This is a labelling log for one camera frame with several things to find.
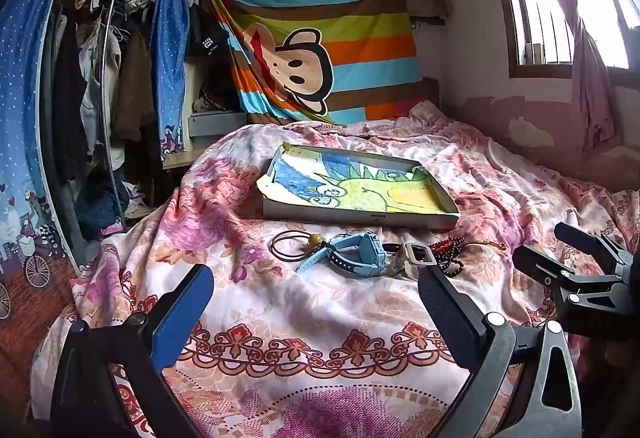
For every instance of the white claw hair clip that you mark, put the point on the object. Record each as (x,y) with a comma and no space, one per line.
(417,255)

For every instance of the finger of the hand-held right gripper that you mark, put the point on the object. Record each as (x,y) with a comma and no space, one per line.
(537,263)
(585,237)

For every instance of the pink floral blanket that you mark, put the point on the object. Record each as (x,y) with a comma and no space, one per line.
(300,308)

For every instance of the metal wardrobe pole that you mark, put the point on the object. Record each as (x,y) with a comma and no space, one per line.
(104,118)

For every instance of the cardboard box with crayon drawing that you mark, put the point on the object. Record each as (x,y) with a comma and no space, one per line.
(350,188)

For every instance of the light blue wrist watch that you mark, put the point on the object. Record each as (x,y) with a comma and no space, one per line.
(345,248)

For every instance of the striped monkey print cloth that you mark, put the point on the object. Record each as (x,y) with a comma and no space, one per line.
(370,43)

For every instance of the large blue dotted wardrobe curtain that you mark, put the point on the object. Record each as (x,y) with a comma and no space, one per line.
(25,118)

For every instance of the pink curtain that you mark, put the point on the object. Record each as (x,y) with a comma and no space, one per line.
(590,83)

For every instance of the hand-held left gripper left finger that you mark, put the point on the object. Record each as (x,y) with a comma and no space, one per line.
(181,313)

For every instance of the clothes rack with hanging clothes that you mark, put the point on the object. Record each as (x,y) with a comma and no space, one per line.
(90,83)

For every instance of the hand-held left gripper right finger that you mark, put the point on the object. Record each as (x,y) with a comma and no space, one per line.
(450,313)

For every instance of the black hair clip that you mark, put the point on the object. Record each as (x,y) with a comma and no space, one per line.
(392,246)

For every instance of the narrow blue dotted wardrobe curtain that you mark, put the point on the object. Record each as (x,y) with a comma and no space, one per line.
(172,68)

